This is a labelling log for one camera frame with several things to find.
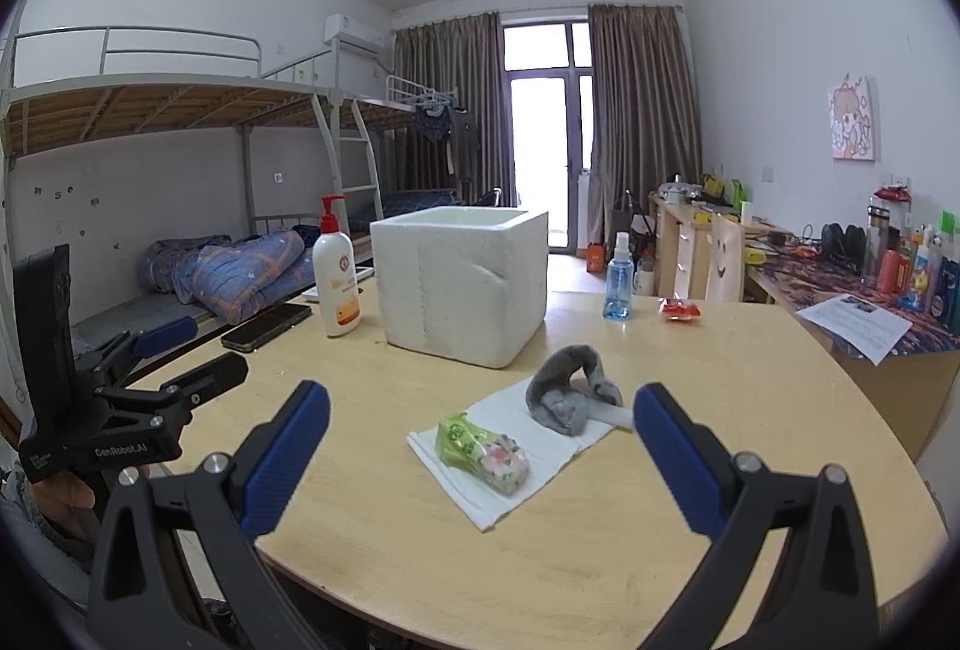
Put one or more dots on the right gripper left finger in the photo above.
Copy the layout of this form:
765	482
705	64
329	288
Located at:
141	592

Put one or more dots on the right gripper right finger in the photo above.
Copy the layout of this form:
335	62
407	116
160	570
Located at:
822	591

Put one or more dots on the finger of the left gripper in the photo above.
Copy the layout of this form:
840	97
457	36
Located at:
157	341
188	391

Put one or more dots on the green tissue pack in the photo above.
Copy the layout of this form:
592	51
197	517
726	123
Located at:
495	459

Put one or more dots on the white paper towel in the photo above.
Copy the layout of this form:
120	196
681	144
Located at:
504	412

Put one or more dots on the grey sock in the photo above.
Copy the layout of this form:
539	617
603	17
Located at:
571	390

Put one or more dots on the left hand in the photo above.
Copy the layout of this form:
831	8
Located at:
67	503

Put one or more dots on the black smartphone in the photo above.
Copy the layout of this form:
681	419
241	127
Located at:
265	327

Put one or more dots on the blue plaid quilt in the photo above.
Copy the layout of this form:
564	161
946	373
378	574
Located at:
234	279

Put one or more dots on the white lotion pump bottle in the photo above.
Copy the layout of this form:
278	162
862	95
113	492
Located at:
335	273

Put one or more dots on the metal bunk bed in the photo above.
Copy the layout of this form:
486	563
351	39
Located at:
114	137

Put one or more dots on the white styrofoam box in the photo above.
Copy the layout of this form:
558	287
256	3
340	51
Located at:
467	283

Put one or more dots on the white printed paper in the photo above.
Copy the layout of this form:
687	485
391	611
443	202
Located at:
871	330

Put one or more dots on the red snack packet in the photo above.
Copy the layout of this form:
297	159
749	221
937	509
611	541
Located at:
675	310

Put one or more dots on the wooden smiley chair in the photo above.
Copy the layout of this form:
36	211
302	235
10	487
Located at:
726	266

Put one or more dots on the black headphones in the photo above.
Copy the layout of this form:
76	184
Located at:
843	246

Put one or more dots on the white air conditioner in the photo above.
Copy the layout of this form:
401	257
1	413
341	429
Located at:
345	30

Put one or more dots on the wooden desk with drawers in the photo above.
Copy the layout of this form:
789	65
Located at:
683	247

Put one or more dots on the blue spray bottle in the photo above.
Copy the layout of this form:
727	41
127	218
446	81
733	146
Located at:
619	281

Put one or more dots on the left brown curtain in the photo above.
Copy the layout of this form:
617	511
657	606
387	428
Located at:
465	141

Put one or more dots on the brown curtain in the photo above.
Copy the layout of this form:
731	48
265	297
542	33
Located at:
465	141
647	127

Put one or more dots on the glass balcony door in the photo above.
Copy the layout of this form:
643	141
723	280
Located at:
549	72

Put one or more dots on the right brown curtain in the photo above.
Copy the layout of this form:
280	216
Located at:
647	127

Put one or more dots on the anime wall picture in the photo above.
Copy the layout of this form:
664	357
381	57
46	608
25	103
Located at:
852	134

